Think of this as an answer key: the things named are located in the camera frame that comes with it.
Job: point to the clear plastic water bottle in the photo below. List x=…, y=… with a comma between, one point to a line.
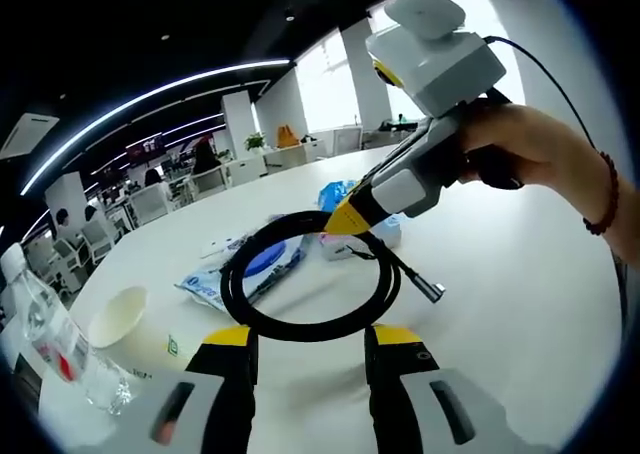
x=55, y=334

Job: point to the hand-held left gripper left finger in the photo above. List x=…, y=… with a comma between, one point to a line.
x=230, y=389

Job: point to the white low cabinet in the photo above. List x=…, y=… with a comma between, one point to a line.
x=290, y=156

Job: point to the row of white office chairs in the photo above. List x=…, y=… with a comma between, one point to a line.
x=145, y=204

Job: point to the wet wipes packet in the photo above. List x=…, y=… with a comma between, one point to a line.
x=205, y=286

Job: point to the person's right hand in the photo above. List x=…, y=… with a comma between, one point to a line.
x=530, y=144

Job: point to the long ceiling light strip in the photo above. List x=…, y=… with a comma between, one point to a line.
x=150, y=91

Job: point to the dark green object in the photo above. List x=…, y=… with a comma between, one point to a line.
x=400, y=123

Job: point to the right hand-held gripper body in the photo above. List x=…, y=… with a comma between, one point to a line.
x=440, y=64

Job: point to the hanging red display screen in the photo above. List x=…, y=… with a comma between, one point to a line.
x=145, y=148

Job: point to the orange bag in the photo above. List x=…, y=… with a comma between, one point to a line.
x=287, y=136

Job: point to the white paper cup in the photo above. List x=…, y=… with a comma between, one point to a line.
x=120, y=319

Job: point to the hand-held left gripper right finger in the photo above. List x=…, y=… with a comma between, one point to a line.
x=395, y=389

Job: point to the green potted plant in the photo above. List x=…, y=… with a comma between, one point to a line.
x=255, y=142

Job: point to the large window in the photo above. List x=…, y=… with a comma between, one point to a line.
x=325, y=84

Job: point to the ceiling air vent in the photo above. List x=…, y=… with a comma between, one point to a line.
x=27, y=134

